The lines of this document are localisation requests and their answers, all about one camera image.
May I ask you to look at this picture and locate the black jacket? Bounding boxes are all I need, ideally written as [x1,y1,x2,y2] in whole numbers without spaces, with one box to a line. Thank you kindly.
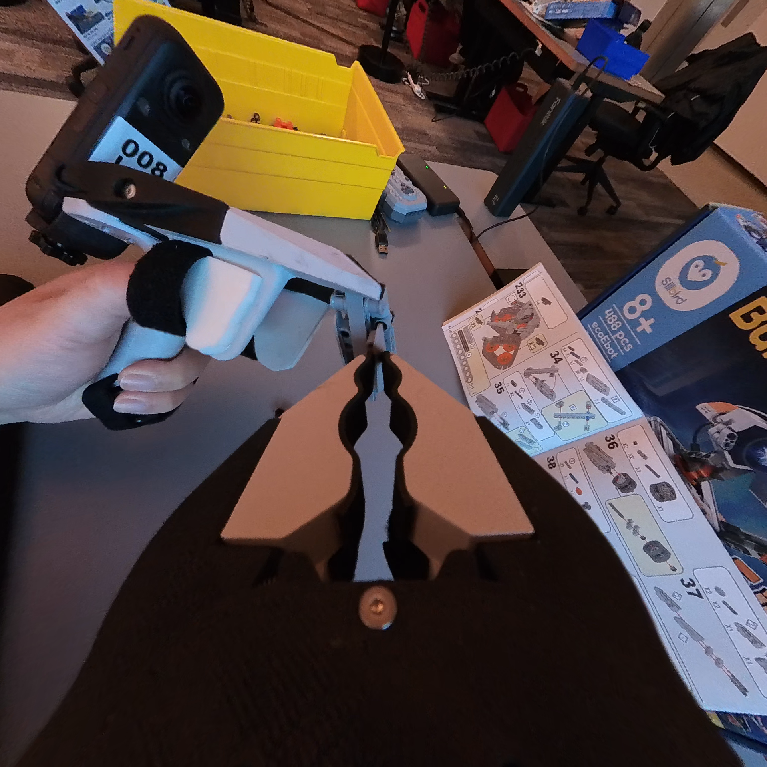
[653,33,767,167]

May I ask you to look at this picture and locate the blue plastic bin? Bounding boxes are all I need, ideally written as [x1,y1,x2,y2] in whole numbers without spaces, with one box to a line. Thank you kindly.
[575,18,651,81]

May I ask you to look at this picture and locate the black office chair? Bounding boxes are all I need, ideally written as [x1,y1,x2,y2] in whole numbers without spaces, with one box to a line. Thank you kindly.
[575,90,678,218]

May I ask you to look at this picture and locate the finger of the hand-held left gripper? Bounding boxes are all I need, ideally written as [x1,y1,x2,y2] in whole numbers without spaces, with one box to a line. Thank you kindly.
[256,286,339,370]
[217,207,385,300]

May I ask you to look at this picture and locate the loose orange and black bricks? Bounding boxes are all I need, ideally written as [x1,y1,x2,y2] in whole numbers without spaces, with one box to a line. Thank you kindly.
[242,109,300,134]

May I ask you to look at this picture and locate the white instruction booklet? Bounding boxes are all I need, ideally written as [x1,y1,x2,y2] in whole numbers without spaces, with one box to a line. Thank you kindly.
[442,262,767,717]

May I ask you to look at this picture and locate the wooden-edged office desk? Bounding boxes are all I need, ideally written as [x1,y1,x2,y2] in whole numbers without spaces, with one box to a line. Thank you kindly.
[500,0,666,105]

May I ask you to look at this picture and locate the red bag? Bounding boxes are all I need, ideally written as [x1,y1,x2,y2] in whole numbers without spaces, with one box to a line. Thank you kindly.
[484,83,538,153]
[406,0,463,68]

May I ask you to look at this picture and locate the person's left hand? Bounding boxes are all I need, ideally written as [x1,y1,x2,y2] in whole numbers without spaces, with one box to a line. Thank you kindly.
[0,261,206,426]

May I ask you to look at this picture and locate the dark computer tower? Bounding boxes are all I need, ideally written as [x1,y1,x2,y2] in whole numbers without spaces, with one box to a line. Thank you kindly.
[483,77,595,218]

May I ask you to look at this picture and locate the grey battery hub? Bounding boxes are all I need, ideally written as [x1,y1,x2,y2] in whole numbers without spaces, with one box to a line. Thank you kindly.
[378,167,429,225]

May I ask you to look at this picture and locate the black power adapter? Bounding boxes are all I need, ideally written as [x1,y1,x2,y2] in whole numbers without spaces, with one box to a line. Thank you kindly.
[397,153,461,218]

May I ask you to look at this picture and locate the printed paper sheet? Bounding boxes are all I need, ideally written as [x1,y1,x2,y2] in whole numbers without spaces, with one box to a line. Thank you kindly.
[48,0,116,66]

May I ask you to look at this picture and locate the yellow plastic bin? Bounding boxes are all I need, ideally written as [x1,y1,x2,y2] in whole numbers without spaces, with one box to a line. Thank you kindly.
[113,0,405,221]

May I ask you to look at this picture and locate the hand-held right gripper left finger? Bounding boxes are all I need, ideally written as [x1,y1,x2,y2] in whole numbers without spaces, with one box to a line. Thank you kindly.
[221,354,372,581]

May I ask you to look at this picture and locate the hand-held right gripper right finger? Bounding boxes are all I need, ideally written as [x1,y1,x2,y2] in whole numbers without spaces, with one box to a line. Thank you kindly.
[383,352,535,581]

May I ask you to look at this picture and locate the blue robot kit box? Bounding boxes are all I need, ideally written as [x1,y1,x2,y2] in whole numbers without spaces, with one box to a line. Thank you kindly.
[576,203,767,747]

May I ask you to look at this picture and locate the blue kit boxes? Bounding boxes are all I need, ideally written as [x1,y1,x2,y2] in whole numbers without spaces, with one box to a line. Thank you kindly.
[530,0,627,22]

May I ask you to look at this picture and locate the black coiled cable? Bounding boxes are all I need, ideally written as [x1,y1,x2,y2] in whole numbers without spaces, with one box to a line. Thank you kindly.
[428,48,537,87]

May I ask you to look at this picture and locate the grey brick assembly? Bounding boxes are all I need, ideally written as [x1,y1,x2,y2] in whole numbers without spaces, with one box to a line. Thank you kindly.
[331,286,397,403]

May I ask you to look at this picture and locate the black round stand base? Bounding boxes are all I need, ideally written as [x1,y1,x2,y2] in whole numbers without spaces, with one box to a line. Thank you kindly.
[358,45,409,83]

